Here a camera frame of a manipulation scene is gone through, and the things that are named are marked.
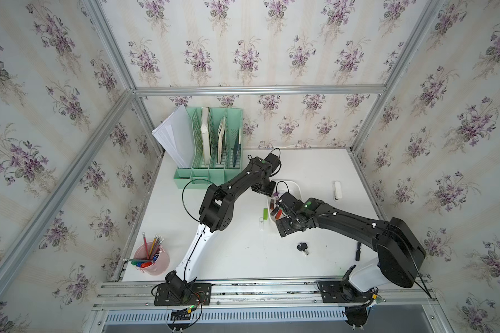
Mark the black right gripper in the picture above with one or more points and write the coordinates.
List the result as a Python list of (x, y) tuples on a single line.
[(285, 229)]

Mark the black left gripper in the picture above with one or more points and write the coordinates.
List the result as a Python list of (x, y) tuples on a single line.
[(268, 192)]

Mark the red usb stick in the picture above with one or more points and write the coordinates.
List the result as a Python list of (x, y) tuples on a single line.
[(278, 214)]

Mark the white storage box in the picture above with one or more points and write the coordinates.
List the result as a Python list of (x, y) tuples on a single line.
[(282, 187)]

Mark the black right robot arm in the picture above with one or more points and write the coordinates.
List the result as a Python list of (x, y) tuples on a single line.
[(399, 253)]

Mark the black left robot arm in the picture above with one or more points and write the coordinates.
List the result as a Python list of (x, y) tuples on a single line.
[(216, 211)]

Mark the black round key fob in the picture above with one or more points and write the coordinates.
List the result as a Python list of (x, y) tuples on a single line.
[(303, 247)]

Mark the black marker pen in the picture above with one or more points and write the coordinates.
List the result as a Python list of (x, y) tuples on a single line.
[(358, 252)]

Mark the green desk file organizer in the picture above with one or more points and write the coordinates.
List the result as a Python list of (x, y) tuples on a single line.
[(199, 177)]

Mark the brown edge book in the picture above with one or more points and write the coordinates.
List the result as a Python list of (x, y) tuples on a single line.
[(220, 139)]

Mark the white paper stack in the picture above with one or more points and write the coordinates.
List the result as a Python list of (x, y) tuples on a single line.
[(175, 135)]

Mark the pink pen cup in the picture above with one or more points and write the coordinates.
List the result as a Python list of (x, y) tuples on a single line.
[(154, 262)]

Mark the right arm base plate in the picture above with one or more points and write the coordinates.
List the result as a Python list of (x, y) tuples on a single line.
[(343, 292)]

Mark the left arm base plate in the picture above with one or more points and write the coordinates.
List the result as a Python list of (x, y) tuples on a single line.
[(193, 294)]

